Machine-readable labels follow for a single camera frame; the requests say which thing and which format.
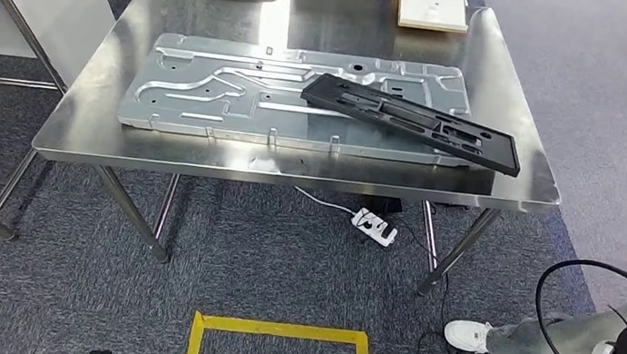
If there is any white booklet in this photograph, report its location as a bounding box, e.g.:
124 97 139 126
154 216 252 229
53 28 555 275
396 0 471 31

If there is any thin black floor cable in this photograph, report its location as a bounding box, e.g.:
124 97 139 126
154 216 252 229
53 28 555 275
381 198 498 354

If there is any person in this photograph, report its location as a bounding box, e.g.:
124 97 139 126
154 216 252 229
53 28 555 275
440 275 627 354

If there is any white floor cable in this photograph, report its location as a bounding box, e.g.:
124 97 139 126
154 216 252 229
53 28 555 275
291 185 359 218

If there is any white power strip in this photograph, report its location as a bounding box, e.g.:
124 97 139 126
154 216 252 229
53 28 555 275
347 206 401 249

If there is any stainless steel workbench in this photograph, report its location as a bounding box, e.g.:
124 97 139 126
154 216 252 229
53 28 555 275
18 0 586 315

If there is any long black plastic part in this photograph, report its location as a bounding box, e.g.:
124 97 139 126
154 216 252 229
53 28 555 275
292 70 532 180

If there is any stamped grey metal plate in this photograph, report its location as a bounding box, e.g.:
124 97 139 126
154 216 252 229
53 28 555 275
114 24 481 172

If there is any open cardboard box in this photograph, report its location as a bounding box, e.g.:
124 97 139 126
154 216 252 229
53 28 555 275
387 0 472 36

